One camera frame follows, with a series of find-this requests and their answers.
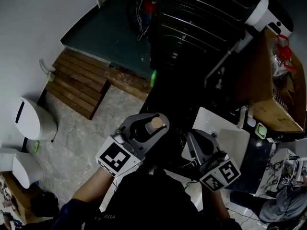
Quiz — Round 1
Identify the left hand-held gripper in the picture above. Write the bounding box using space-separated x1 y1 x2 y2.
95 113 170 178

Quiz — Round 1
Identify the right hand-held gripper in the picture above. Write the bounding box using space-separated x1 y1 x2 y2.
186 128 242 192

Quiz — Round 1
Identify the small pink bottle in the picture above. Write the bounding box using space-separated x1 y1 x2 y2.
144 117 166 136

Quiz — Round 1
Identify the person's right forearm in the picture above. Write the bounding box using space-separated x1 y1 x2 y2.
201 188 231 221

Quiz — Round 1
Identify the person's left forearm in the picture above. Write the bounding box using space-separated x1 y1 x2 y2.
71 169 116 211

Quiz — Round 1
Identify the white sink basin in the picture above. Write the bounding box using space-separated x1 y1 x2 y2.
181 106 250 164

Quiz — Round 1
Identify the black marble vanity table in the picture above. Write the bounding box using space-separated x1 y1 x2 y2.
138 66 276 194

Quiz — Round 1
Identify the chrome faucet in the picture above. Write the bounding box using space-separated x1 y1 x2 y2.
236 105 254 129

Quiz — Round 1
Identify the worn wooden plank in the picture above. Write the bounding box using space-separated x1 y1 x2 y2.
105 67 152 101

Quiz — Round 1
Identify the green soap dish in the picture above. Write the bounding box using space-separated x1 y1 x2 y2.
255 122 268 139

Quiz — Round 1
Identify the large cardboard box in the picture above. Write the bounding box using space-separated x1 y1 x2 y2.
239 29 305 133

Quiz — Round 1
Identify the marble-pattern box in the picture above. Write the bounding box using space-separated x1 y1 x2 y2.
254 147 307 196

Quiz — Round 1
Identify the person's dark clothing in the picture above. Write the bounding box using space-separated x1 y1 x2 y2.
51 164 243 230

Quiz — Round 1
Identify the wooden slat pallet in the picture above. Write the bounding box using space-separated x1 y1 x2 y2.
46 50 112 121

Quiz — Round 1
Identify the white slotted trash can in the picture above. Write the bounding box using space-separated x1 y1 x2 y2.
13 96 59 140

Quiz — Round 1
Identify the black bag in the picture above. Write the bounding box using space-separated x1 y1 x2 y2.
30 192 59 218

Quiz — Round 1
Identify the white rounded canister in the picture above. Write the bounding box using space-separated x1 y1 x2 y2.
244 0 270 32

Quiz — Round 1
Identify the white black-topped appliance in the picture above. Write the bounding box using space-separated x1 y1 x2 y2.
265 7 295 37

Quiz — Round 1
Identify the small cardboard box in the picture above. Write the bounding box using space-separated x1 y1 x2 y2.
0 172 36 222

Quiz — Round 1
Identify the white hose fitting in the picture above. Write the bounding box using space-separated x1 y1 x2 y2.
215 67 226 90

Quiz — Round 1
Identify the grey drain hose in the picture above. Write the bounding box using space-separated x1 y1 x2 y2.
205 38 250 81

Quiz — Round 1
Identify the black and white wire bundle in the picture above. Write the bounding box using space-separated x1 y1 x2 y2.
128 0 158 42

